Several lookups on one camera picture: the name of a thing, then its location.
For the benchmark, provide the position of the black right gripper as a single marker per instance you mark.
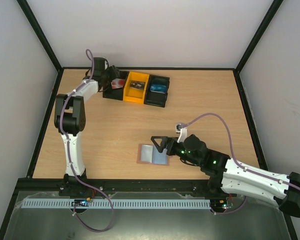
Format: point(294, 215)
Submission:
point(169, 145)

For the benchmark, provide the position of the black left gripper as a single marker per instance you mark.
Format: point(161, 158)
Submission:
point(115, 73)

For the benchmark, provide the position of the light blue credit card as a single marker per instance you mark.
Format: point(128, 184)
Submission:
point(159, 158)

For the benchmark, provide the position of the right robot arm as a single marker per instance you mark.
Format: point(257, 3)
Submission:
point(230, 176)

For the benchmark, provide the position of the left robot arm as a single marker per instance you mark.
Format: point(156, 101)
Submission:
point(70, 120)

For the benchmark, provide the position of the grey VIP card in bin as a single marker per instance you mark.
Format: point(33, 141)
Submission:
point(139, 85)

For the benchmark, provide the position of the blue VIP card in bin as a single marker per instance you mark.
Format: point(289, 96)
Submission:
point(158, 88)

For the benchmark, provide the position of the black left bin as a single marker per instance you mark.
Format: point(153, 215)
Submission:
point(117, 94)

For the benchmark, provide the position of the black bin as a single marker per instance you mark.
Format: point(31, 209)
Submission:
point(117, 94)
point(156, 93)

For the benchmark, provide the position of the yellow middle bin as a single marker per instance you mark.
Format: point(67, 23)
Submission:
point(134, 95)

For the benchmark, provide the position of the black right bin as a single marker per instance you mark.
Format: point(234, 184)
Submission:
point(156, 93)

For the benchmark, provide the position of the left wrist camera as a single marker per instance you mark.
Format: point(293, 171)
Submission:
point(106, 63)

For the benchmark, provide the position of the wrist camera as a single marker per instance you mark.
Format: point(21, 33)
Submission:
point(181, 129)
point(106, 63)

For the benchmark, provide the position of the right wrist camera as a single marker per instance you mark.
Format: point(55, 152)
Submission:
point(181, 129)

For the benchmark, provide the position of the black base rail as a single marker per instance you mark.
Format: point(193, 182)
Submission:
point(152, 186)

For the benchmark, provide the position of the light blue slotted cable duct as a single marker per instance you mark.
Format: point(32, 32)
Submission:
point(53, 203)

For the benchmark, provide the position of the black enclosure frame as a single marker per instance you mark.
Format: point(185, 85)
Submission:
point(25, 7)

